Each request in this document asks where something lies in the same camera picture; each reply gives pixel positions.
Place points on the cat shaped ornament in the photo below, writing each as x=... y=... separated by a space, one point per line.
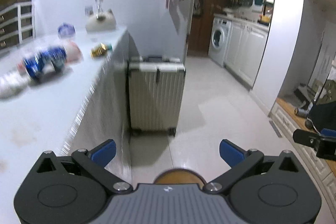
x=101 y=22

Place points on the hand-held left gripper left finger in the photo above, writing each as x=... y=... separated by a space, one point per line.
x=105 y=153

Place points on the white low cabinet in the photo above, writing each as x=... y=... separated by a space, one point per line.
x=288 y=124

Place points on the white drawer unit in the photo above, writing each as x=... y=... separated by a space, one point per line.
x=25 y=19

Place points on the wall socket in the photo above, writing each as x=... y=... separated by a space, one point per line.
x=89 y=11

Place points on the grey spray can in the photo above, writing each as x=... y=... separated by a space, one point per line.
x=302 y=111

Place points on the white kitchen cabinets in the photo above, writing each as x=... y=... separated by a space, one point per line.
x=244 y=53

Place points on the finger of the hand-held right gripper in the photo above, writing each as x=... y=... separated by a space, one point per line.
x=312 y=140

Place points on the pink white plastic bag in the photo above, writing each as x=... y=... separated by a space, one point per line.
x=74 y=52

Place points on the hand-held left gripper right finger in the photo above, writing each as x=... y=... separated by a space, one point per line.
x=231 y=155

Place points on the brown wooden door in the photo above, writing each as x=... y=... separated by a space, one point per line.
x=203 y=16

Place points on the crushed blue can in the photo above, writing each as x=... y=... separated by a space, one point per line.
x=44 y=61

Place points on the white washing machine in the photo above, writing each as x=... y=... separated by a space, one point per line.
x=219 y=37

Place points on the white tissue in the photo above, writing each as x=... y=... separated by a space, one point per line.
x=11 y=83

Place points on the blue white tissue pack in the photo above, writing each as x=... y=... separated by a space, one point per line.
x=66 y=30

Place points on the white ribbed suitcase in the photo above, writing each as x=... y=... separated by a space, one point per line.
x=155 y=95

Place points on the gold wrapper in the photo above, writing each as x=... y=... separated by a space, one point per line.
x=98 y=50

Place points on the yellow trash bin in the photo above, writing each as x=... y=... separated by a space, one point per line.
x=178 y=176

